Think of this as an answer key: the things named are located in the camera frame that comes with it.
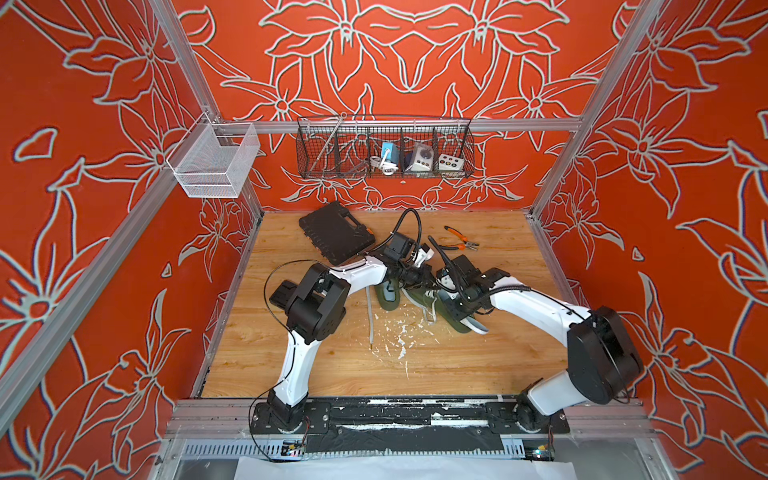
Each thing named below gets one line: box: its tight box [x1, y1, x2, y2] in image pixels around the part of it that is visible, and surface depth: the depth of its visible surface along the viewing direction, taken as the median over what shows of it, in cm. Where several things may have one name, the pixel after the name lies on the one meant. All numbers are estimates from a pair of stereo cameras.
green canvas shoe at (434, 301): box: [400, 287, 488, 335], surface depth 87 cm
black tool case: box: [299, 201, 376, 265], surface depth 109 cm
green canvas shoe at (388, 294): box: [376, 277, 401, 311], surface depth 94 cm
